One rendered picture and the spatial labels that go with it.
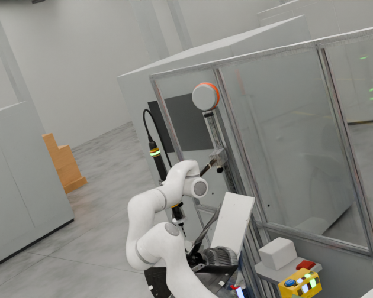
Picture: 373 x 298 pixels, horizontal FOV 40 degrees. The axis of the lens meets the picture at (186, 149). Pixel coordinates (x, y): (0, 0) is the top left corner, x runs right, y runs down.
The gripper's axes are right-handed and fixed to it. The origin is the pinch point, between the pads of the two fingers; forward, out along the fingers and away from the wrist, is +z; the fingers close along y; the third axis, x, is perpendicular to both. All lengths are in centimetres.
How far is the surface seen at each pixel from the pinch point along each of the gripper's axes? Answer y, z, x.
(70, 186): 134, 797, -155
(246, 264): 31, 9, -64
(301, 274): 33, -35, -58
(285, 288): 21, -36, -59
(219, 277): 0, -20, -46
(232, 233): 30, 10, -45
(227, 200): 40, 23, -32
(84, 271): 18, 371, -165
